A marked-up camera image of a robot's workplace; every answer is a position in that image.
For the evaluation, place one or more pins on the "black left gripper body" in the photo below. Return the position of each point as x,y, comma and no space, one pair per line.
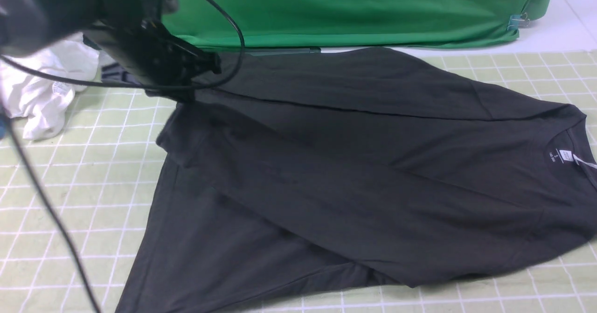
132,33

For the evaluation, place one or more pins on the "dark gray long-sleeved shirt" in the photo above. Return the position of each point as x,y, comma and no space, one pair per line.
319,172

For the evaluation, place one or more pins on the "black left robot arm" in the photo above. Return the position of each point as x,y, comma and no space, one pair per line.
28,26

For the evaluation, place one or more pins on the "crumpled white shirt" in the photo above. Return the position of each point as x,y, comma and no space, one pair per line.
41,102

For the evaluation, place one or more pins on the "light green checkered table mat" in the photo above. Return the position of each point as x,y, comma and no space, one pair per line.
100,175

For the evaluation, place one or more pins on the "green backdrop cloth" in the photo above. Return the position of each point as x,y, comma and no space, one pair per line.
441,24

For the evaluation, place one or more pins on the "blue garment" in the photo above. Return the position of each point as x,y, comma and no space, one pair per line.
3,128

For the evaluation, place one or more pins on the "metal binder clip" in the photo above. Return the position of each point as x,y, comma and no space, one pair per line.
518,21

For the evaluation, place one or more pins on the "green metal base bracket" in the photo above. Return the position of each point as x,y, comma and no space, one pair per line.
280,51

